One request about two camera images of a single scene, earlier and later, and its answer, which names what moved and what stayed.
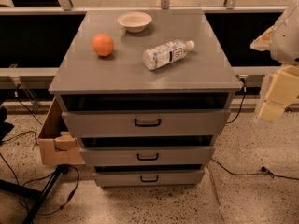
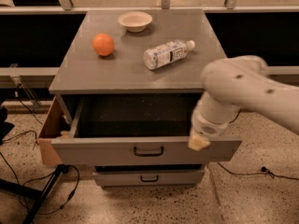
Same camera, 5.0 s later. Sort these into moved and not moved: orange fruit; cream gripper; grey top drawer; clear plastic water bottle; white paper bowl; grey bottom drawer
Moved: grey top drawer; cream gripper
Not moved: orange fruit; white paper bowl; grey bottom drawer; clear plastic water bottle
